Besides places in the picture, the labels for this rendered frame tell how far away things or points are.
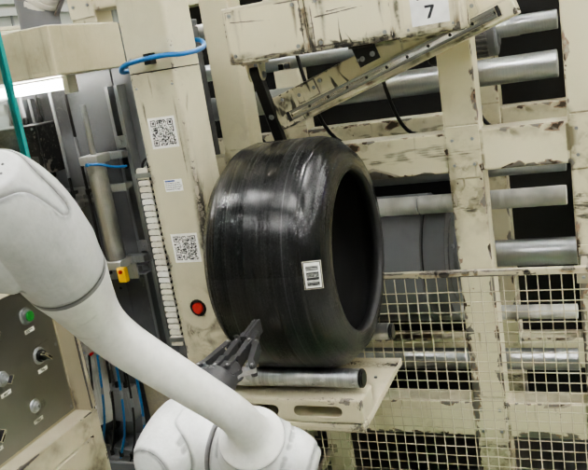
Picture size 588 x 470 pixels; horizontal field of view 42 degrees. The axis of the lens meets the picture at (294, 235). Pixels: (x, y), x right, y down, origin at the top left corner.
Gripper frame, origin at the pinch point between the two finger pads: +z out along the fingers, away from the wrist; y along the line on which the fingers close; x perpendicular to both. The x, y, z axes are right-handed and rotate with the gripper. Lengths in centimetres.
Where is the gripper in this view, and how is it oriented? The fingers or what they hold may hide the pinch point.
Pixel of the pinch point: (251, 334)
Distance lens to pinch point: 154.1
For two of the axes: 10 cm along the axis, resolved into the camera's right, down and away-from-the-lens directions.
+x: 2.1, 9.1, 3.5
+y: -9.2, 0.6, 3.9
